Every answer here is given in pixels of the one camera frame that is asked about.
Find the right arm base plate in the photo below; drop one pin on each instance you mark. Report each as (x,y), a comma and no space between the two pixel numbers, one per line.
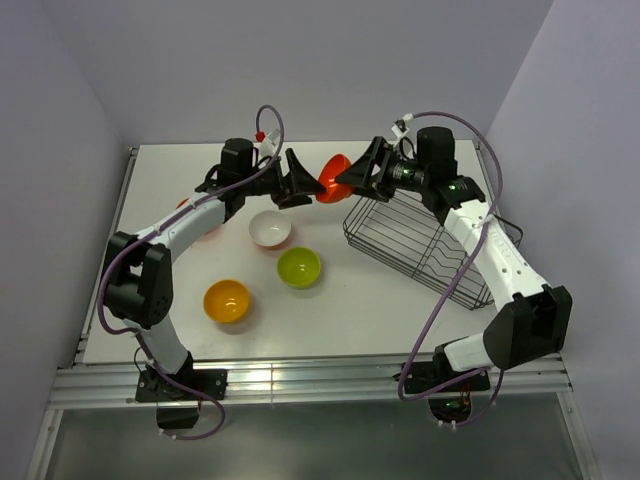
(450,411)

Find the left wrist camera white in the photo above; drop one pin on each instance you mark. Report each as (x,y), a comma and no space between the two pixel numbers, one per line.
(267,143)

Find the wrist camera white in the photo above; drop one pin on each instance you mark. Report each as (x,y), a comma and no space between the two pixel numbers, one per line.
(401,126)
(267,143)

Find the lime green bowl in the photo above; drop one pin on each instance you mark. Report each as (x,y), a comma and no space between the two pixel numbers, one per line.
(299,267)

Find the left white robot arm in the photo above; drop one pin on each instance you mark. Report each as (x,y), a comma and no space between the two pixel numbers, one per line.
(136,289)

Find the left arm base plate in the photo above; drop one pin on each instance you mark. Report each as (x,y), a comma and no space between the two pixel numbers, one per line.
(179,400)

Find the yellow-orange bowl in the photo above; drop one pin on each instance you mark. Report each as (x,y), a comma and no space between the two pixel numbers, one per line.
(226,301)

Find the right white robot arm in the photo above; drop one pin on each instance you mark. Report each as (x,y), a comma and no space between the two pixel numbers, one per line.
(532,316)

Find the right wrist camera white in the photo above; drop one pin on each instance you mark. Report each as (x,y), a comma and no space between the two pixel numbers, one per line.
(401,126)

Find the white bowl orange outside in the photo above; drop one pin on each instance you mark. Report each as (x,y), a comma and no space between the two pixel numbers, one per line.
(269,229)

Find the dark wire dish rack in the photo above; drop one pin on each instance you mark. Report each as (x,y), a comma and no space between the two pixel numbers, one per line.
(405,236)

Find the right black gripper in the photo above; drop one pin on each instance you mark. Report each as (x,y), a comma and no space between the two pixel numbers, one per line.
(359,174)

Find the red-orange plastic bowl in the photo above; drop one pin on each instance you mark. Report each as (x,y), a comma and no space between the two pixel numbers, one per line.
(334,191)

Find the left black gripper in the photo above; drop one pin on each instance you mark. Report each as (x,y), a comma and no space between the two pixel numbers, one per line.
(300,184)

